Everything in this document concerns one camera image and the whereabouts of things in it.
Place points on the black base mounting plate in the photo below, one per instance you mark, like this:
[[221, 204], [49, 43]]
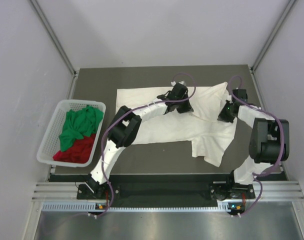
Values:
[[172, 201]]

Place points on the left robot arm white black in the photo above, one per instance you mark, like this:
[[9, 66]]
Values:
[[123, 131]]

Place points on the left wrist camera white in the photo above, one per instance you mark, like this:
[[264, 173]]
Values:
[[173, 83]]

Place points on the white plastic laundry basket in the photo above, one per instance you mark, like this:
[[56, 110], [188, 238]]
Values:
[[50, 143]]

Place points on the green t shirt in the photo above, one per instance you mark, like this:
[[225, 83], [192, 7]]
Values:
[[78, 125]]

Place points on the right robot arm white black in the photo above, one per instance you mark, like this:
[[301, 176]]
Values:
[[268, 146]]

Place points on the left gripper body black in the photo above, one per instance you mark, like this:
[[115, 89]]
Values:
[[182, 106]]

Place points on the left aluminium frame post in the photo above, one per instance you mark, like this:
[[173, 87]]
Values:
[[52, 35]]

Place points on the white t shirt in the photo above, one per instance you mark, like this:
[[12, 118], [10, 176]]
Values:
[[209, 137]]

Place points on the aluminium frame post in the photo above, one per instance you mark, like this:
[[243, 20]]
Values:
[[52, 35], [290, 4]]

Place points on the grey slotted cable duct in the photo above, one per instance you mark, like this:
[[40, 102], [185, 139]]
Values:
[[96, 207]]

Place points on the red t shirt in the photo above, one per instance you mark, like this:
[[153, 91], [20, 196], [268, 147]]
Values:
[[78, 153]]

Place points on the right aluminium frame post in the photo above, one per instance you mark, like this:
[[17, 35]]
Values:
[[290, 4]]

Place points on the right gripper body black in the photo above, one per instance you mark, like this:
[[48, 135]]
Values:
[[225, 114]]

